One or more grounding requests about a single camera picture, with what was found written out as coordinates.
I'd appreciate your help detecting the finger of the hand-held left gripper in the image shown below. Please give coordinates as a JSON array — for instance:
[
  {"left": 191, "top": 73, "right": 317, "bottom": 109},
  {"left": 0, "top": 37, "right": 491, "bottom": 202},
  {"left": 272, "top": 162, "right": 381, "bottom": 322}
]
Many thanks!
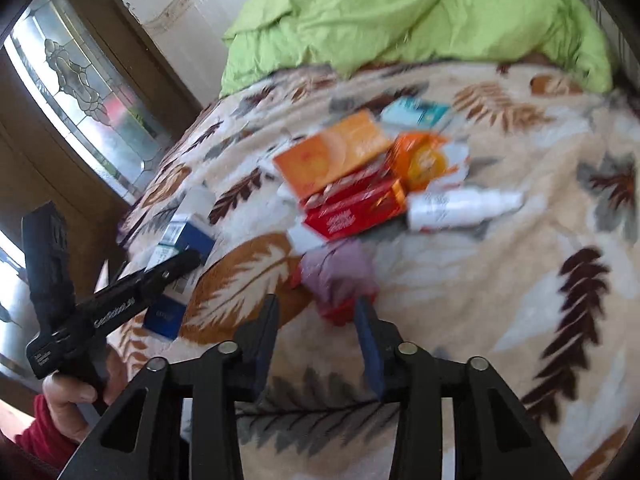
[{"left": 144, "top": 249, "right": 202, "bottom": 302}]

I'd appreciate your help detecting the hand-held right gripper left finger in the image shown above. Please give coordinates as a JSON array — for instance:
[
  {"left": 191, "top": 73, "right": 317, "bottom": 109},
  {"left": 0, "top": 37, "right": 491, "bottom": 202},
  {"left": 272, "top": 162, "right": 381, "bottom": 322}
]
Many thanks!
[{"left": 57, "top": 294, "right": 281, "bottom": 480}]

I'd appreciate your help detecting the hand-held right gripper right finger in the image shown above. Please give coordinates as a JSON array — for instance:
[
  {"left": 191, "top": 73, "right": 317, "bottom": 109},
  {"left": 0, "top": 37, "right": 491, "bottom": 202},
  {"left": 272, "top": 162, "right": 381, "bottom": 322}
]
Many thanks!
[{"left": 354, "top": 296, "right": 573, "bottom": 480}]

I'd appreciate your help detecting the blue and white box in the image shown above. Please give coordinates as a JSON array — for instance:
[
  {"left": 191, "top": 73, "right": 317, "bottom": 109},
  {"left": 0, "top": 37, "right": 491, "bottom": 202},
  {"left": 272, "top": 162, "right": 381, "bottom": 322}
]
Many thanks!
[{"left": 159, "top": 212, "right": 217, "bottom": 266}]

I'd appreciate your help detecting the small red box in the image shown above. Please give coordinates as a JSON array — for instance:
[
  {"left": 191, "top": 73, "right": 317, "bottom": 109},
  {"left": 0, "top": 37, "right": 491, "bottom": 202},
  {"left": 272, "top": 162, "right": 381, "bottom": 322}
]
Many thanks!
[{"left": 320, "top": 290, "right": 378, "bottom": 326}]

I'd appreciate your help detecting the dark blue box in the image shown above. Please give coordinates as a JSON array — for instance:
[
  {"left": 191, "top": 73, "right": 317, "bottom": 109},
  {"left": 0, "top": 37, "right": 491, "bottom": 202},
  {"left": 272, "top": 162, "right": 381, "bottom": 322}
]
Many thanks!
[{"left": 142, "top": 280, "right": 190, "bottom": 342}]

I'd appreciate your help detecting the pink wrapper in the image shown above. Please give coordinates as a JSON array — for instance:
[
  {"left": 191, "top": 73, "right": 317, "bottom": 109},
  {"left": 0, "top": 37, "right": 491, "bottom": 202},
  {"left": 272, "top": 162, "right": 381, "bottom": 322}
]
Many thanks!
[{"left": 300, "top": 240, "right": 378, "bottom": 311}]

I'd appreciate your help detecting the white bottle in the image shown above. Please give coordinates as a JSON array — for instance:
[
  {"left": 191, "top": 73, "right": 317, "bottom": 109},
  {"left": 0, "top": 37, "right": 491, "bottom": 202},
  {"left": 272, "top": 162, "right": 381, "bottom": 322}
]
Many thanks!
[{"left": 406, "top": 187, "right": 526, "bottom": 233}]

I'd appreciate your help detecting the large orange box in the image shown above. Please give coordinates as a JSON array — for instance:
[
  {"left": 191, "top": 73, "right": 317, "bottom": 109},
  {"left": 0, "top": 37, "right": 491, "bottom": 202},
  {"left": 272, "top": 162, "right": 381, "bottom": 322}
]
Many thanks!
[{"left": 272, "top": 109, "right": 396, "bottom": 200}]

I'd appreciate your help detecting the orange packet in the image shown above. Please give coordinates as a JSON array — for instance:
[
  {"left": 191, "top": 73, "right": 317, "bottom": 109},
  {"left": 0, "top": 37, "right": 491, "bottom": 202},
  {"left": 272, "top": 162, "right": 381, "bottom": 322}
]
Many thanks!
[{"left": 390, "top": 131, "right": 471, "bottom": 193}]

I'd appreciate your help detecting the person's left forearm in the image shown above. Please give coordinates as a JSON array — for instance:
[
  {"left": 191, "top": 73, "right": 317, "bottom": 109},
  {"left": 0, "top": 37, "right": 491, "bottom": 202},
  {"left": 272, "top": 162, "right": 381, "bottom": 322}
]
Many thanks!
[{"left": 0, "top": 395, "right": 83, "bottom": 480}]

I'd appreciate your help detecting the person's left hand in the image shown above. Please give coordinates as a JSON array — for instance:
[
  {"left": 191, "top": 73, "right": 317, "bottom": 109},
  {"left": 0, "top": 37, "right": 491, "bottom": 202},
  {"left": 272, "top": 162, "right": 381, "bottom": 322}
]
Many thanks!
[{"left": 42, "top": 352, "right": 128, "bottom": 443}]

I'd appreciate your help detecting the leaf printed blanket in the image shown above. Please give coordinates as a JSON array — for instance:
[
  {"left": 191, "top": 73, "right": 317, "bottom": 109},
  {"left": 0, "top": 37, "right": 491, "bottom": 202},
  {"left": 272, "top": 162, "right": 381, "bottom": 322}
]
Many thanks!
[{"left": 107, "top": 60, "right": 640, "bottom": 480}]

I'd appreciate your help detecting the wooden door with leaded glass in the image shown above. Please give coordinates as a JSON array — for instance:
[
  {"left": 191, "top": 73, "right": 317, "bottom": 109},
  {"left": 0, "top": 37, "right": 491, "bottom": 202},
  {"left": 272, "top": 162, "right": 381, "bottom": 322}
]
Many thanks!
[{"left": 0, "top": 0, "right": 206, "bottom": 401}]

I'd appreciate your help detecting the teal box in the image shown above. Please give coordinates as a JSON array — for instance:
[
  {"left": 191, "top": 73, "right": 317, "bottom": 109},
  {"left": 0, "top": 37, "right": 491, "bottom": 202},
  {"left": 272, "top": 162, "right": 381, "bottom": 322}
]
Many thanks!
[{"left": 380, "top": 97, "right": 453, "bottom": 133}]

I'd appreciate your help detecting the green duvet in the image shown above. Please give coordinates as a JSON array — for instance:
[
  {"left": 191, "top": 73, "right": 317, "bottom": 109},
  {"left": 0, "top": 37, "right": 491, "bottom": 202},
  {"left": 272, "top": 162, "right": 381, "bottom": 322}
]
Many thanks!
[{"left": 220, "top": 0, "right": 615, "bottom": 98}]

